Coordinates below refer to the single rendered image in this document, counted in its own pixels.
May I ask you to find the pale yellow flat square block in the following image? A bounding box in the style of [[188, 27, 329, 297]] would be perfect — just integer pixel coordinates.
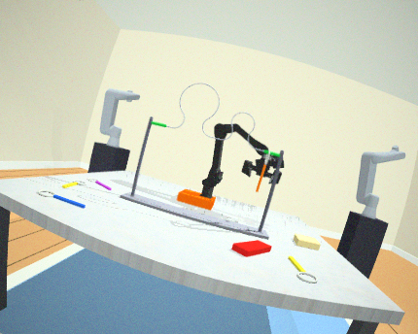
[[293, 234, 321, 251]]

